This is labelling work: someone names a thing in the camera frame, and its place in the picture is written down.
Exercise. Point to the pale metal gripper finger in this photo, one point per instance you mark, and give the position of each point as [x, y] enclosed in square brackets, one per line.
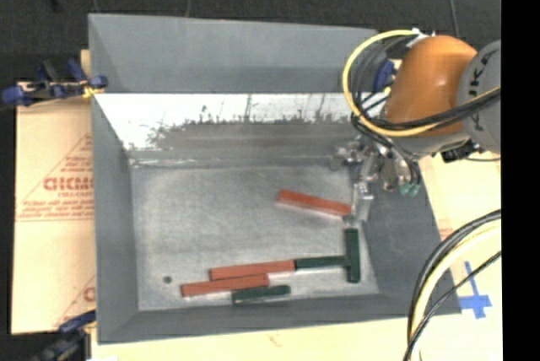
[366, 207]
[357, 203]

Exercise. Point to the red-brown block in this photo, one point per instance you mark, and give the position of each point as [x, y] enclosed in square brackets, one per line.
[314, 203]
[253, 270]
[225, 285]

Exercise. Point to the dark green flat block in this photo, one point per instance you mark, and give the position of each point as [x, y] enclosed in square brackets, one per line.
[320, 262]
[261, 294]
[352, 256]

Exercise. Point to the grey metal bin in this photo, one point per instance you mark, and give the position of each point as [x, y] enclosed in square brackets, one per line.
[236, 199]

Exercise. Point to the brown cardboard board red print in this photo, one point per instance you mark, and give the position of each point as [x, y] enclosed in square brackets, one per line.
[50, 199]

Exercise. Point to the black cylinder on white bracket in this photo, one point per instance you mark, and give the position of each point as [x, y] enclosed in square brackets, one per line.
[457, 152]

